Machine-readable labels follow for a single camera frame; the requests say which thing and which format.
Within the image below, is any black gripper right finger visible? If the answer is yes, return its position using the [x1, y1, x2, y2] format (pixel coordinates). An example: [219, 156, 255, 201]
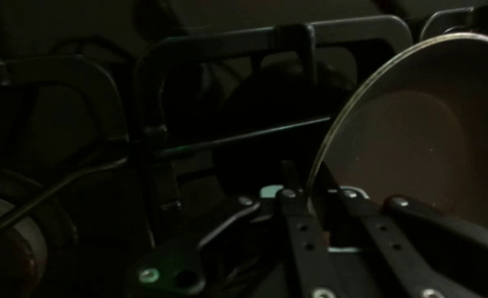
[327, 186, 488, 298]

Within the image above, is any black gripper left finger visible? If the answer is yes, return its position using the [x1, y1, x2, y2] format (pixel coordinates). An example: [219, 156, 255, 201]
[126, 159, 346, 298]

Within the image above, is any black gas stove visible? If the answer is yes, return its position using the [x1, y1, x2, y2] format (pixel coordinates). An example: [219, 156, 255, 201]
[0, 14, 488, 298]

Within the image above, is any dark nonstick frying pan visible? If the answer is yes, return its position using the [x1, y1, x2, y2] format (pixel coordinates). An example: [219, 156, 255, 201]
[305, 32, 488, 237]

